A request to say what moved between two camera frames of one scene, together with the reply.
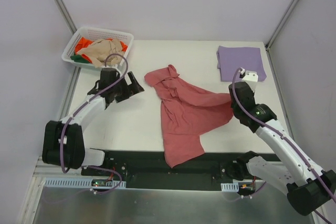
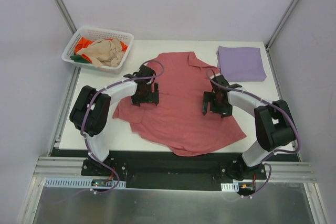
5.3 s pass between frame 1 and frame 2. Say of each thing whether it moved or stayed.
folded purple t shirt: stayed
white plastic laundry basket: stayed
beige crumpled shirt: stayed
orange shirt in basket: stayed
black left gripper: moved
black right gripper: moved
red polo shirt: moved
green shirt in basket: stayed
